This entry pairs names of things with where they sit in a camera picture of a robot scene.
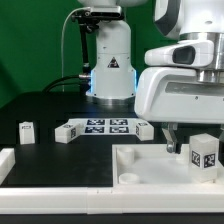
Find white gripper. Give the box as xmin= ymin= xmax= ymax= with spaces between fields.
xmin=134 ymin=40 xmax=224 ymax=153

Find white square tabletop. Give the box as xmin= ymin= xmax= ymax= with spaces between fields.
xmin=111 ymin=143 xmax=224 ymax=189

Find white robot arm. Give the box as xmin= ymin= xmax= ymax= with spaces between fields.
xmin=78 ymin=0 xmax=224 ymax=134

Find fiducial marker sheet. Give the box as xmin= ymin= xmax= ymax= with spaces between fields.
xmin=68 ymin=118 xmax=147 ymax=135

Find white obstacle fence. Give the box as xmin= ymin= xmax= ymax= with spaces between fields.
xmin=0 ymin=146 xmax=224 ymax=215

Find black cable bundle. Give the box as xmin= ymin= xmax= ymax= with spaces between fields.
xmin=42 ymin=74 xmax=92 ymax=93

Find black camera on stand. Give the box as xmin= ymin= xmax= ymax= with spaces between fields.
xmin=71 ymin=6 xmax=124 ymax=74

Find white cable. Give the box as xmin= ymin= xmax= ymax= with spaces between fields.
xmin=60 ymin=6 xmax=92 ymax=93

